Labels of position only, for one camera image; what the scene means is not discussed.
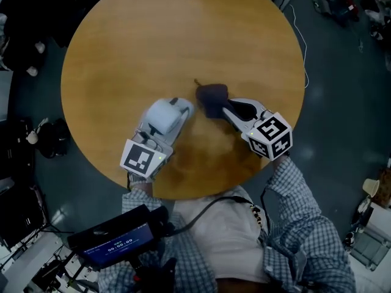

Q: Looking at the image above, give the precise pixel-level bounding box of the white floor cable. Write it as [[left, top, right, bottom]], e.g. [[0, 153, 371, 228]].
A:
[[287, 3, 310, 89]]

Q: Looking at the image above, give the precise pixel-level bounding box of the person's left forearm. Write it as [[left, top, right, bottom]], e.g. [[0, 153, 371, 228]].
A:
[[122, 172, 163, 214]]

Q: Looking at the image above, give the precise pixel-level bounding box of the beaded strap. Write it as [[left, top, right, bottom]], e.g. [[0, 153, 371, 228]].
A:
[[250, 204, 264, 227]]

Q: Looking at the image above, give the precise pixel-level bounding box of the person's torso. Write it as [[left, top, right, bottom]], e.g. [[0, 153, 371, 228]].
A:
[[97, 185, 357, 293]]

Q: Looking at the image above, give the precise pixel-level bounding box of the black handheld monitor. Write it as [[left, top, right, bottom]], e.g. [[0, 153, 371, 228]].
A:
[[67, 204, 170, 270]]

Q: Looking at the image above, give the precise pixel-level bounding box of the black equipment case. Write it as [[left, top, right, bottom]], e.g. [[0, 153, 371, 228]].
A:
[[0, 178, 46, 250]]

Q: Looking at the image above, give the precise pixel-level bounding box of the person's right forearm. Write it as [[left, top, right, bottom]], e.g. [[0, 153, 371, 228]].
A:
[[265, 157, 337, 244]]

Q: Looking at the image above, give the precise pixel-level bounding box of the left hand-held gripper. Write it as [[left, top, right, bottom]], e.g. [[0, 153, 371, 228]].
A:
[[119, 98, 196, 183]]

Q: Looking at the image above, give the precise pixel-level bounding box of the beige plush toy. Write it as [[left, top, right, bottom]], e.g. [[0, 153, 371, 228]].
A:
[[26, 117, 49, 145]]

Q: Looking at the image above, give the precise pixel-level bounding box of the beige paper cup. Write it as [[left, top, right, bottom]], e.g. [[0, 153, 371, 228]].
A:
[[362, 178, 381, 198]]

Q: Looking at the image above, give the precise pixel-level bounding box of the black bag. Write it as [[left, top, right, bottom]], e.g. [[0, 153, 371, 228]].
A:
[[38, 118, 70, 159]]

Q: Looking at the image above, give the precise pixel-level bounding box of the brown basket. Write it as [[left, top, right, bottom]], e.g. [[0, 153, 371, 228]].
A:
[[374, 166, 391, 209]]

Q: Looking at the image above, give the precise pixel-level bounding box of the black chest cable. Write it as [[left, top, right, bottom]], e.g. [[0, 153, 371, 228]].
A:
[[170, 195, 254, 234]]

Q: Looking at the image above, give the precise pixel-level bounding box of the dark cloth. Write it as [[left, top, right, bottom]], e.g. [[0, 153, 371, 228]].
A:
[[194, 78, 230, 120]]

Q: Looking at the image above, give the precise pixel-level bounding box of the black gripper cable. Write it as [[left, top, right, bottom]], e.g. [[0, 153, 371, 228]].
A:
[[260, 180, 271, 234]]

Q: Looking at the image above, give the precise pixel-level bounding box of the white plastic crate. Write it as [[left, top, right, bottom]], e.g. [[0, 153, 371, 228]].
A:
[[349, 201, 391, 271]]

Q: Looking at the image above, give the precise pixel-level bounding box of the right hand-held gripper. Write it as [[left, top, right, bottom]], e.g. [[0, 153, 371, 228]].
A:
[[222, 97, 294, 162]]

